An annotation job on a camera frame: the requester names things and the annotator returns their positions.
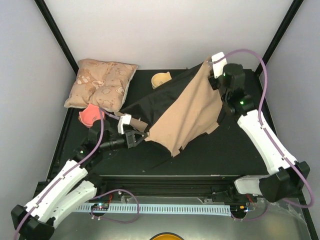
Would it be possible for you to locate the beige black pet tent fabric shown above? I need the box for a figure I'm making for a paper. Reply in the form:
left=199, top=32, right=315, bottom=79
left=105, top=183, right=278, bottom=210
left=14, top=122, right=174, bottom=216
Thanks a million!
left=117, top=57, right=223, bottom=157

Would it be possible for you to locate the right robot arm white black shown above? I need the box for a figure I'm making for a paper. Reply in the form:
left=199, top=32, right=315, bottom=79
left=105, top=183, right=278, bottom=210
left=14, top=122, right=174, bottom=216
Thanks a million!
left=208, top=63, right=310, bottom=203

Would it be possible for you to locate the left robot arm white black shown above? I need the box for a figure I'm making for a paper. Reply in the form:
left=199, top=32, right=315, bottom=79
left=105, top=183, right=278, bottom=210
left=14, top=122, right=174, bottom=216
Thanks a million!
left=11, top=120, right=148, bottom=240

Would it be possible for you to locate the pink cat-ear bowl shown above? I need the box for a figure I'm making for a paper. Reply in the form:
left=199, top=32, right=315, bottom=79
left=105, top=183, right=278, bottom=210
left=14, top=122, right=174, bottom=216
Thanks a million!
left=78, top=103, right=105, bottom=128

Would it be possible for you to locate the beige cat-ear bowl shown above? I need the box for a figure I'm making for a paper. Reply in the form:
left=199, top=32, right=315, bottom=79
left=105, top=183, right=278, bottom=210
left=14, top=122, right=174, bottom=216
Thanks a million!
left=151, top=71, right=172, bottom=89

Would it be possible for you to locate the beige patterned pillow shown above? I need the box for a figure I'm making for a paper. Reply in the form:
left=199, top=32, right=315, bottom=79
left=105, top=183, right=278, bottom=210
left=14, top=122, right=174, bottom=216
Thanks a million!
left=64, top=58, right=138, bottom=113

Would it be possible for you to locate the left small circuit board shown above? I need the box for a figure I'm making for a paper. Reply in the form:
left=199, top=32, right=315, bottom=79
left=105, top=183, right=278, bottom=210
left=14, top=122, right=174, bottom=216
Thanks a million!
left=91, top=202, right=109, bottom=211

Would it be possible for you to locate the small circuit board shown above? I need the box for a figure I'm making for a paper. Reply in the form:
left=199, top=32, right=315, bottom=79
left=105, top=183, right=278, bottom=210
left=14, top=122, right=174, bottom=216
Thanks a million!
left=232, top=205, right=250, bottom=213
left=91, top=202, right=109, bottom=211

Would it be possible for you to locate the yellow round object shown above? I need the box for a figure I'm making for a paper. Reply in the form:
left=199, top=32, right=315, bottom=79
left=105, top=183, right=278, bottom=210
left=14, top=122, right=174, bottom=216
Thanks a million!
left=150, top=232, right=183, bottom=240

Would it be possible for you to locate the right small circuit board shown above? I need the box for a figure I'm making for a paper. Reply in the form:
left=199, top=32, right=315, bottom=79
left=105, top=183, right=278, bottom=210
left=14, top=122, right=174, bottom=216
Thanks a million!
left=232, top=205, right=250, bottom=213

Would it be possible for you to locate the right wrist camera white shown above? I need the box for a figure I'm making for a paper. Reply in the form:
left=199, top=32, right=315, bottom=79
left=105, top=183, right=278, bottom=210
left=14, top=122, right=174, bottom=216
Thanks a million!
left=211, top=51, right=227, bottom=79

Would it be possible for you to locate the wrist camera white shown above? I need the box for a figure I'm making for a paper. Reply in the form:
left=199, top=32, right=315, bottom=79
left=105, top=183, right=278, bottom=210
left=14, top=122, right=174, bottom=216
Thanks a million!
left=211, top=51, right=227, bottom=79
left=117, top=114, right=132, bottom=135

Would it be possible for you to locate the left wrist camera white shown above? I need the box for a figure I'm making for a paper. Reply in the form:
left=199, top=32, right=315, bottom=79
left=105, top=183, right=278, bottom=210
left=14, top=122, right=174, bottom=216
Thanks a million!
left=117, top=114, right=132, bottom=135

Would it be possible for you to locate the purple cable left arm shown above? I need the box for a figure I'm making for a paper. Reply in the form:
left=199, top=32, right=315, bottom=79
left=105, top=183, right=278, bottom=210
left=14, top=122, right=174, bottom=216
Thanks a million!
left=12, top=109, right=121, bottom=240

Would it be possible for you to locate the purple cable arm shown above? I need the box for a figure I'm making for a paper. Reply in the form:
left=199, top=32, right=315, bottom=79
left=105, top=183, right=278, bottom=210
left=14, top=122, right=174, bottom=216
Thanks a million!
left=223, top=48, right=316, bottom=209
left=12, top=109, right=121, bottom=240

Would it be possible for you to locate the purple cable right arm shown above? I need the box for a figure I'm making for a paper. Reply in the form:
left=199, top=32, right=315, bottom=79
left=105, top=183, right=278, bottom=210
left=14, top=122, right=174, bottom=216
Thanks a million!
left=223, top=48, right=316, bottom=209

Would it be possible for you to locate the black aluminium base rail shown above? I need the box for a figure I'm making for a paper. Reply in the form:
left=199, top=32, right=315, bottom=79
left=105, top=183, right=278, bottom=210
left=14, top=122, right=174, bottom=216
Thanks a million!
left=99, top=175, right=246, bottom=202

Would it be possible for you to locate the white slotted cable duct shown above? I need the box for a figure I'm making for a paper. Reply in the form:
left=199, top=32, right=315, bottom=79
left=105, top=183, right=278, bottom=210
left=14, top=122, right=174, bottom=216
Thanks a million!
left=75, top=203, right=231, bottom=217

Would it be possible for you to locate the right black frame post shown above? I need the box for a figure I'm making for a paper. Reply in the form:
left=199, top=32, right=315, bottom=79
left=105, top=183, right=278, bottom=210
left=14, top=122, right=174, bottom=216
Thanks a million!
left=262, top=0, right=304, bottom=65

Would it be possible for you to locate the black frame post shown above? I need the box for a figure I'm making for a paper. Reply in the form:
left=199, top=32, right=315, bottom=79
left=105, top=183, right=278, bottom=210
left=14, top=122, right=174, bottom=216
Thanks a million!
left=34, top=0, right=79, bottom=74
left=262, top=0, right=304, bottom=65

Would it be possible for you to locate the left black frame post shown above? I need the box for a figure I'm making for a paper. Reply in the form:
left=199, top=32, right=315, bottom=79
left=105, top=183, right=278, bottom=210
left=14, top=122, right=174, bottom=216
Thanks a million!
left=34, top=0, right=79, bottom=74

